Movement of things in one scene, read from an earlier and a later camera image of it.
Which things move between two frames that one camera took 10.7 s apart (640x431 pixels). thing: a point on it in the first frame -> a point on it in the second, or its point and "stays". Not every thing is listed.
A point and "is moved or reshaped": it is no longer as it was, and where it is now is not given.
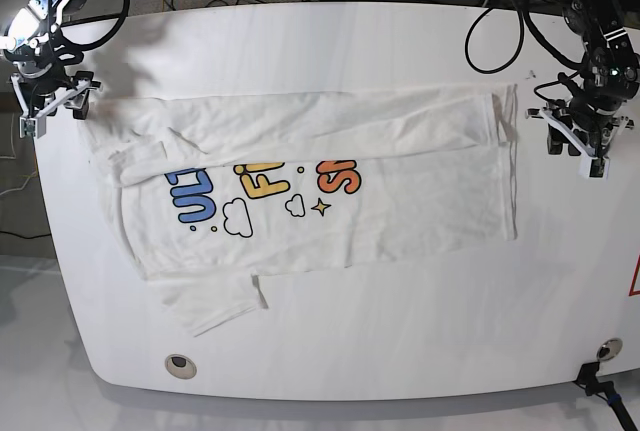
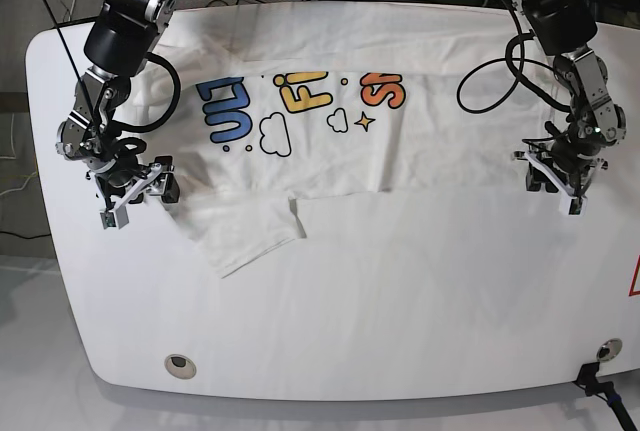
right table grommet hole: [610, 348] stays
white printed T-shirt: [216, 182] is moved or reshaped
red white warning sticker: [635, 283] stays
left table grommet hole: [180, 366] stays
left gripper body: [580, 122] -> [537, 179]
